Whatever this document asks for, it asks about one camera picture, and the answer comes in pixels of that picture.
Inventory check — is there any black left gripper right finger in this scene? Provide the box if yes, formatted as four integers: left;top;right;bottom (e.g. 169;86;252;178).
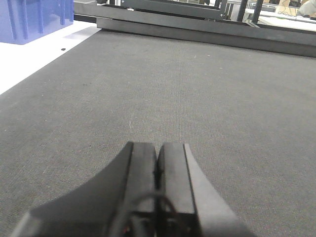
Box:
157;143;255;237

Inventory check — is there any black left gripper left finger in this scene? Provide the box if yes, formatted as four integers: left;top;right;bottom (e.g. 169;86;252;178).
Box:
12;142;157;237

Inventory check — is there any dark grey fabric mat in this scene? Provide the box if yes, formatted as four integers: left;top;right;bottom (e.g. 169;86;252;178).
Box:
0;31;316;237

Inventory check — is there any blue plastic crate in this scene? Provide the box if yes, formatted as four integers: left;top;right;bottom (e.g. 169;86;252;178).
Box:
0;0;74;44

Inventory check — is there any person in light shirt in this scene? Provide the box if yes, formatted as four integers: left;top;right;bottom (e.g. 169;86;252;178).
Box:
297;0;316;17

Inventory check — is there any black metal shelf frame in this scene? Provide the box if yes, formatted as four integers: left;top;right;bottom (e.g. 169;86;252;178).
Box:
74;0;316;57

